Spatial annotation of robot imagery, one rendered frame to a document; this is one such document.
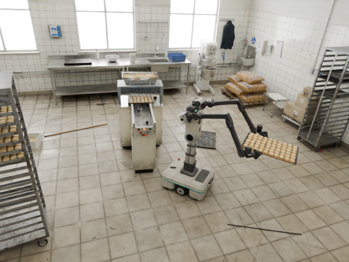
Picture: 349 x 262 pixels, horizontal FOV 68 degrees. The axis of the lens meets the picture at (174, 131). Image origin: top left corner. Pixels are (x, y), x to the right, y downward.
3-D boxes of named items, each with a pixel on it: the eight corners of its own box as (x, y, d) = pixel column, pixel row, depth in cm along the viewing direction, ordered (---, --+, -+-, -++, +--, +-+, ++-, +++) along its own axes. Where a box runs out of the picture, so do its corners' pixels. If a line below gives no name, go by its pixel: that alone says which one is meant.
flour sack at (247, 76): (233, 77, 701) (235, 70, 693) (246, 75, 717) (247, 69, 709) (251, 85, 645) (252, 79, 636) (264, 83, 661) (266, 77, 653)
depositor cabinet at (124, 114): (120, 118, 568) (119, 81, 527) (153, 117, 581) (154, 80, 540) (120, 151, 459) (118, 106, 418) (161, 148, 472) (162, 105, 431)
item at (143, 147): (131, 149, 463) (130, 103, 419) (150, 148, 469) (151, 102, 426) (133, 174, 403) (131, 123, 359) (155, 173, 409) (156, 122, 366)
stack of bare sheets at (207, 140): (196, 131, 535) (196, 130, 533) (215, 133, 531) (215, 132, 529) (193, 146, 483) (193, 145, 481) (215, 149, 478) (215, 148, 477)
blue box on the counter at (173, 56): (172, 61, 672) (172, 55, 665) (168, 58, 696) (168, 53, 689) (186, 61, 686) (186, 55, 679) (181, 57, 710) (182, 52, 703)
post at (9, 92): (49, 234, 287) (10, 86, 205) (49, 236, 285) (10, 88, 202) (46, 235, 286) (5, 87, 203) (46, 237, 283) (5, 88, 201)
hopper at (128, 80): (122, 80, 429) (122, 71, 423) (156, 80, 439) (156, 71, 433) (122, 86, 405) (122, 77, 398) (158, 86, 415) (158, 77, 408)
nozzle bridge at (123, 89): (118, 99, 446) (117, 79, 430) (160, 98, 459) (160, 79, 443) (118, 106, 418) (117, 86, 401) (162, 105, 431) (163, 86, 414)
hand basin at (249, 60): (258, 80, 736) (267, 40, 683) (247, 81, 724) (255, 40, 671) (240, 70, 817) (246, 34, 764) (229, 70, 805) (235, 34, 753)
